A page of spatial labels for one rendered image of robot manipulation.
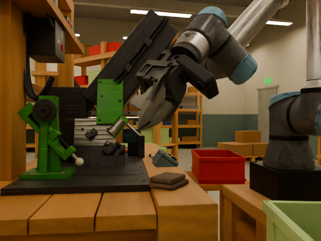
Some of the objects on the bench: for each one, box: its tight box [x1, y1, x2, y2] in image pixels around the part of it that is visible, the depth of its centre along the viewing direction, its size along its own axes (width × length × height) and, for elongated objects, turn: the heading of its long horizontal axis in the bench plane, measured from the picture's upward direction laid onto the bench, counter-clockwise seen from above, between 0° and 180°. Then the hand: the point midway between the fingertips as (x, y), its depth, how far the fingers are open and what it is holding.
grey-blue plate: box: [122, 129, 141, 156], centre depth 145 cm, size 10×2×14 cm
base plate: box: [0, 147, 151, 196], centre depth 134 cm, size 42×110×2 cm
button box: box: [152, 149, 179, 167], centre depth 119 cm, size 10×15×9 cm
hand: (145, 124), depth 51 cm, fingers closed
